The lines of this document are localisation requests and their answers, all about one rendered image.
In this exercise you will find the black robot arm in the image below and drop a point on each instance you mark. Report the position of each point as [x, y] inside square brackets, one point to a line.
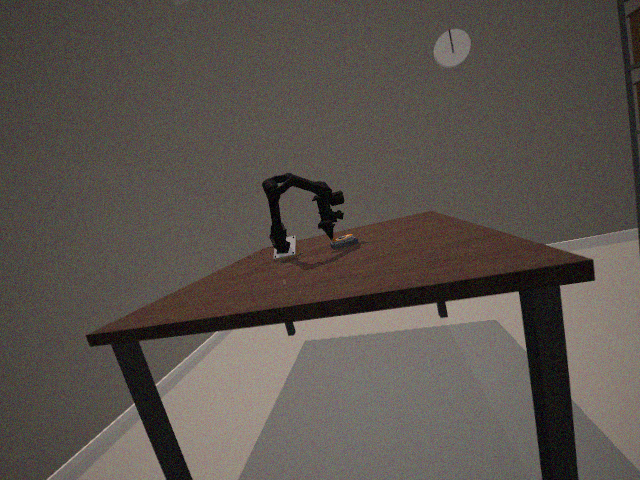
[324, 199]

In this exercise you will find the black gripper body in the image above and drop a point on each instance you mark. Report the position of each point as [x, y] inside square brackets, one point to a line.
[325, 221]

